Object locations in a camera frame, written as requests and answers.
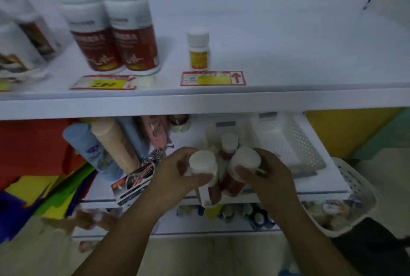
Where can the person's right hand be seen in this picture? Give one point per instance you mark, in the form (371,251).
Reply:
(275,186)

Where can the person's left hand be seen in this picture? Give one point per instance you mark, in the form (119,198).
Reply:
(169,179)

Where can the person's left thumb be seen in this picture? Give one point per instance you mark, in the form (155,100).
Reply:
(199,180)

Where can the person's right thumb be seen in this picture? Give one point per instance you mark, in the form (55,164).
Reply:
(245,175)

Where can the white-capped red pill bottle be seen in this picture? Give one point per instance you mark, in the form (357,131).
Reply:
(229,143)
(245,157)
(203,162)

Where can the person's left forearm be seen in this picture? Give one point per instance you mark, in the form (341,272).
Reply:
(125,240)

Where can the person's right forearm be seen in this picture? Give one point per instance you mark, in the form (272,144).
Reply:
(307,247)

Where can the row of small bottles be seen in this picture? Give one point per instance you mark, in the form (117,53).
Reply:
(253,216)

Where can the white lower shelf board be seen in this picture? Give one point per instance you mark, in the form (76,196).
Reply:
(192,226)

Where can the white shelf board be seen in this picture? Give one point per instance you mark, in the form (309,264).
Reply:
(323,179)
(192,226)
(288,61)

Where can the silver metal clip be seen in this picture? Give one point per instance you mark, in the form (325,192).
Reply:
(156,154)

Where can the white perforated plastic tray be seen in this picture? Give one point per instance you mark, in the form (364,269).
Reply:
(285,141)

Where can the tape roll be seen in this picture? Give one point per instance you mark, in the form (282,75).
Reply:
(179,123)

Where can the pink packet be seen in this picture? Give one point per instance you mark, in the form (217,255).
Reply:
(157,131)

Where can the black red carded packet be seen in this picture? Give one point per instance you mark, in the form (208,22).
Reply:
(134,183)

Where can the blue flat tube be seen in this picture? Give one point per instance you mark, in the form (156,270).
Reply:
(134,136)

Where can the white middle shelf board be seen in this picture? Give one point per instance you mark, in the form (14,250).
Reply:
(323,179)

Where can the beige cream tube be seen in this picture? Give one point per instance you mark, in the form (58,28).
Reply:
(117,144)

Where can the red arrow shelf price tag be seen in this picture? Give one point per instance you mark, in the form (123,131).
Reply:
(213,78)

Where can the light blue tube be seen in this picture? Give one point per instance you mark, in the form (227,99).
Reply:
(89,151)

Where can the white plastic basket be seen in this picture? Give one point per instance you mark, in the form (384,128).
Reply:
(358,189)

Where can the white upper shelf board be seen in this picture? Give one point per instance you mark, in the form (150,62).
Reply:
(288,61)

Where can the small yellow-label pill bottle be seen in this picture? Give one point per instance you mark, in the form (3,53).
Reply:
(198,50)

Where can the green fabric bag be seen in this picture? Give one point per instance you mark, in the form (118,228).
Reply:
(64,192)

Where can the red yellow shelf price tag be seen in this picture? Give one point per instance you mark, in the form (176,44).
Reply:
(104,83)

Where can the person's dark trouser leg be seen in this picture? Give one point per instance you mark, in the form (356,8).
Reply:
(374,250)

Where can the large red-label supplement bottle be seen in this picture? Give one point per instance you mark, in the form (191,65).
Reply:
(91,35)
(134,32)

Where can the yellow fabric bag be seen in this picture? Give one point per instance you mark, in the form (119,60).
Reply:
(30,187)

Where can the red fabric bag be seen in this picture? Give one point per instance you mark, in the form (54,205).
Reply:
(32,147)

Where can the purple fabric bag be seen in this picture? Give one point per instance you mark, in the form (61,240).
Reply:
(14,215)

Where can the white brown-label supplement bottle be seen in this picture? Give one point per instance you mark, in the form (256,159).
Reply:
(17,51)
(38,32)

